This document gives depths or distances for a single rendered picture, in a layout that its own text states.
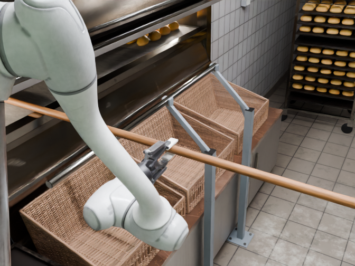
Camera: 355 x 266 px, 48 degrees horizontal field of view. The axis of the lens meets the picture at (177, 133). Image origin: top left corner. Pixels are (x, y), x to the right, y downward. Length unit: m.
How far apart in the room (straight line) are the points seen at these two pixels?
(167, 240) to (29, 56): 0.58
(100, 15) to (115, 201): 1.03
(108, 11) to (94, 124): 1.13
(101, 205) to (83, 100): 0.38
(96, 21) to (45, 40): 1.18
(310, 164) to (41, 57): 3.02
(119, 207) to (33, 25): 0.58
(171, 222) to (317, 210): 2.11
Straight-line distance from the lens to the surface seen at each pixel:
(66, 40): 0.71
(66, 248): 1.67
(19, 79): 1.45
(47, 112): 1.71
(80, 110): 0.82
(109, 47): 1.75
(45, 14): 0.69
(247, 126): 2.22
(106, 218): 1.10
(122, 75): 2.10
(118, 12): 1.99
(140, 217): 1.03
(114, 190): 1.12
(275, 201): 3.07
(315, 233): 2.88
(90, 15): 1.86
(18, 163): 1.73
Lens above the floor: 1.92
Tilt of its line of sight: 30 degrees down
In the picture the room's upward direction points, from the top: 2 degrees counter-clockwise
